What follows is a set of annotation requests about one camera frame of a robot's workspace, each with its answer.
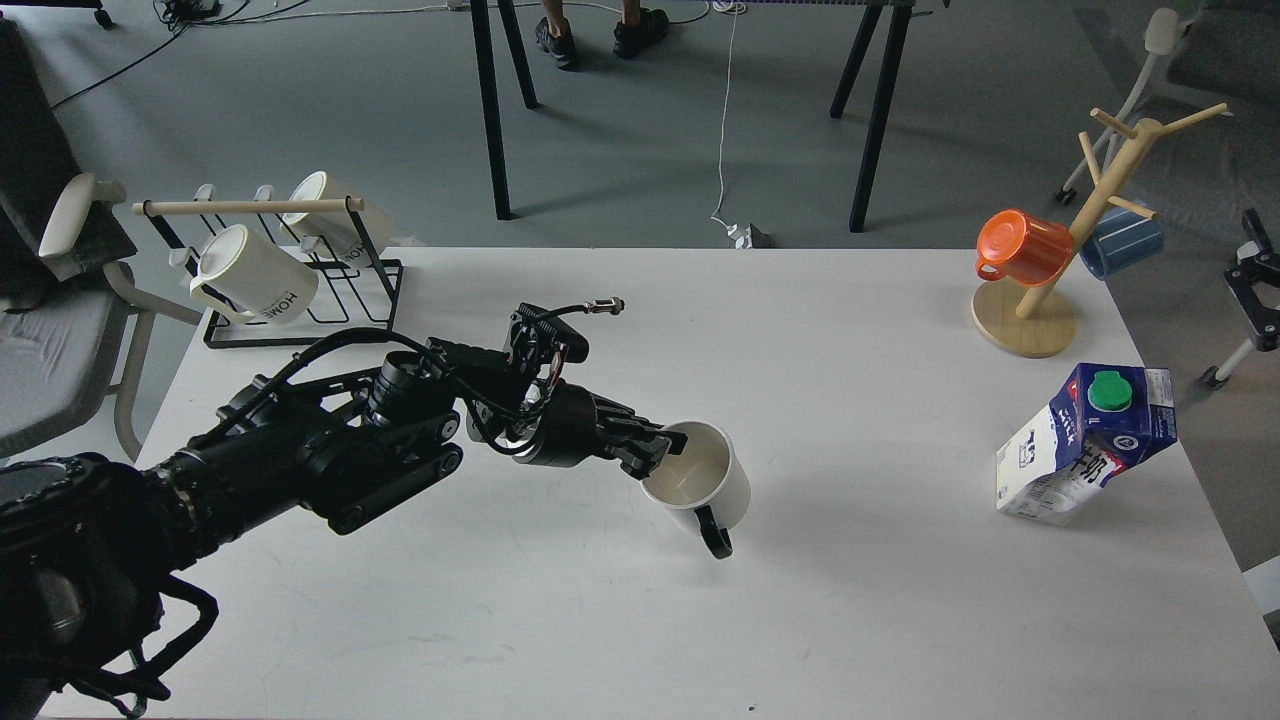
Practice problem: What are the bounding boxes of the wooden mug tree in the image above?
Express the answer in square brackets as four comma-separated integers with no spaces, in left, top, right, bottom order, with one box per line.
[972,102,1229,357]

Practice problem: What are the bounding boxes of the black trestle leg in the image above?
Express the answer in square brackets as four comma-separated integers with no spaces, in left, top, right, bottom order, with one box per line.
[828,1,916,233]
[468,1,540,222]

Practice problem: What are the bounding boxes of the black trestle leg left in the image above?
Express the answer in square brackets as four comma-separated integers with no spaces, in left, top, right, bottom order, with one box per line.
[468,1,540,222]

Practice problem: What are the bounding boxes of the person's black shoes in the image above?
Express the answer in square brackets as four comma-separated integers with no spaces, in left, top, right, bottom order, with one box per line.
[534,8,671,70]

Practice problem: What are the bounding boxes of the white mug black handle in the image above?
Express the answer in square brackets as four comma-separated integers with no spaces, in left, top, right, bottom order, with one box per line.
[641,420,751,559]

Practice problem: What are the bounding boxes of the grey office chair left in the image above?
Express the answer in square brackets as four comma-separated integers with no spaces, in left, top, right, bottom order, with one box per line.
[1,19,201,457]

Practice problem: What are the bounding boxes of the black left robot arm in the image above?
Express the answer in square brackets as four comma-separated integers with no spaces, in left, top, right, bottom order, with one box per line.
[1,304,687,719]

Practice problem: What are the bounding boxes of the orange plastic cup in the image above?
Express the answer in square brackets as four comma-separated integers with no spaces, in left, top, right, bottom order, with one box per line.
[975,209,1074,287]

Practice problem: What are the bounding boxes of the power strip on floor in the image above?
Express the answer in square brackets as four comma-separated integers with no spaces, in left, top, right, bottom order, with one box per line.
[726,223,774,249]

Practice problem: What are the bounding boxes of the black trestle leg right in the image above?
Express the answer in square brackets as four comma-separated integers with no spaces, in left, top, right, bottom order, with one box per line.
[828,1,916,233]

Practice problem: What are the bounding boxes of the grey office chair right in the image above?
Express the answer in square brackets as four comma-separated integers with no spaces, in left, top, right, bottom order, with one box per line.
[1116,1,1277,388]

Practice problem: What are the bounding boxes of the grey office chair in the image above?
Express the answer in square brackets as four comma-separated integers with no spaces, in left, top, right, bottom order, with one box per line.
[1116,1,1277,388]
[1,19,201,457]

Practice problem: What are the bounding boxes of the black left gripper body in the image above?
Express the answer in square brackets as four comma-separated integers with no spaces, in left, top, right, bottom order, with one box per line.
[515,382,640,468]

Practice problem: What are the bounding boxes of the black wire mug rack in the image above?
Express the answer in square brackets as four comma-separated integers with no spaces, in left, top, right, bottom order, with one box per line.
[133,196,404,348]

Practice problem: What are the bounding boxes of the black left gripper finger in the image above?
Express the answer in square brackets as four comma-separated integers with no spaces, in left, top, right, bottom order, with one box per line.
[618,445,669,480]
[625,418,689,456]

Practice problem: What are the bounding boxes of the blue white milk carton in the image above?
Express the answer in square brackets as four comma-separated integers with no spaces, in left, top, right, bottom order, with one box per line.
[995,363,1178,527]

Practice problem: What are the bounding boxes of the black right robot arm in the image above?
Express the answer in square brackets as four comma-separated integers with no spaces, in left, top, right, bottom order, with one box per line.
[1222,208,1279,352]

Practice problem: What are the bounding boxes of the white power cable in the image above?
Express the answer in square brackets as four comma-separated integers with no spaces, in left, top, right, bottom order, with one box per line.
[451,0,749,241]

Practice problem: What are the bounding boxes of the blue plastic cup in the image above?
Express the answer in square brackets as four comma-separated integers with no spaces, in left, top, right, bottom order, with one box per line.
[1078,208,1165,281]

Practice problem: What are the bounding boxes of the white HOME mug front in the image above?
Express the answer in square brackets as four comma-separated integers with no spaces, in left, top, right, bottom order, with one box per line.
[189,224,319,324]

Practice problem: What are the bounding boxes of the white mug rear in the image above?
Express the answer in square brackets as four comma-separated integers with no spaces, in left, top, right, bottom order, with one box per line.
[282,170,401,269]

